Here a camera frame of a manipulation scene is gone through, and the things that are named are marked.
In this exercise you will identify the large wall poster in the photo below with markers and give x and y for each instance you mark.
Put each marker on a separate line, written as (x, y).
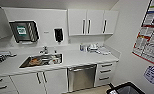
(151, 33)

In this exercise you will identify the three-door white wall cabinet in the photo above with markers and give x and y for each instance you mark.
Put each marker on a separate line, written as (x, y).
(93, 21)

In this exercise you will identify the steel sink basin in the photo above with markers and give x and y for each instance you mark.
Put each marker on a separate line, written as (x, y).
(43, 61)

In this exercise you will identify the chrome faucet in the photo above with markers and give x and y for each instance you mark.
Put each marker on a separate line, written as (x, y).
(44, 50)

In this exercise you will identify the wide white drawer unit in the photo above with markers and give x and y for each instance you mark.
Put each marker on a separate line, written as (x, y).
(3, 86)

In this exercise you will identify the black soap dispenser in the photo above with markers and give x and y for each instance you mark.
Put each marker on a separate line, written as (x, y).
(58, 34)

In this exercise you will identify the black lid waste bin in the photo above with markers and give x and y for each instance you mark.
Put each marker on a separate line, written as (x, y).
(126, 89)

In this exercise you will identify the grey paper towel dispenser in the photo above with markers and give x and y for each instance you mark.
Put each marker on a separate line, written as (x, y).
(23, 31)

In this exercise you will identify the stack of white bowls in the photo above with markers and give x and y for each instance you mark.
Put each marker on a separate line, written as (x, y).
(93, 47)

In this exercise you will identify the narrow white drawer unit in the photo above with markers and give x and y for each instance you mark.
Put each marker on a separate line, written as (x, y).
(105, 73)

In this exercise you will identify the orange item in sink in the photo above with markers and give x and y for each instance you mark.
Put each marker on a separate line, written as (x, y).
(35, 61)

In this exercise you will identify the stainless steel dishwasher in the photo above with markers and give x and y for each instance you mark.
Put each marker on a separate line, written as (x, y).
(81, 77)

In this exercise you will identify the white dish cloth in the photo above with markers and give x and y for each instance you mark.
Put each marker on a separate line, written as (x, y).
(104, 51)

